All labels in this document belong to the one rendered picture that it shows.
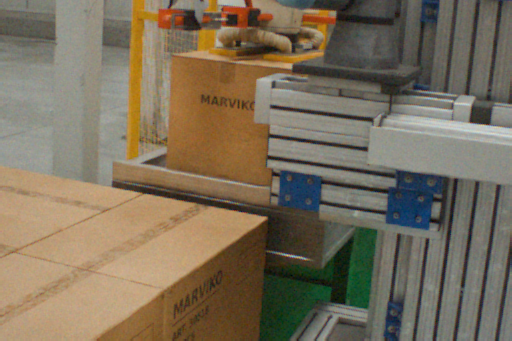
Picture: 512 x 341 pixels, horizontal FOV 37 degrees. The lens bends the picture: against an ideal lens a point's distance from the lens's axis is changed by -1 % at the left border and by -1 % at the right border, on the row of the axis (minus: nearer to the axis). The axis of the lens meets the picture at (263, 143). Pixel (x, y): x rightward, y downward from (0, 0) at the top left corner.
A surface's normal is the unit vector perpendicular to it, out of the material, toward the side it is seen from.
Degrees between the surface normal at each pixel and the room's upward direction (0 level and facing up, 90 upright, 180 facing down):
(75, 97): 90
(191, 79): 90
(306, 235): 90
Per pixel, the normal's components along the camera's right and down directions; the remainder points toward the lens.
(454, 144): -0.33, 0.18
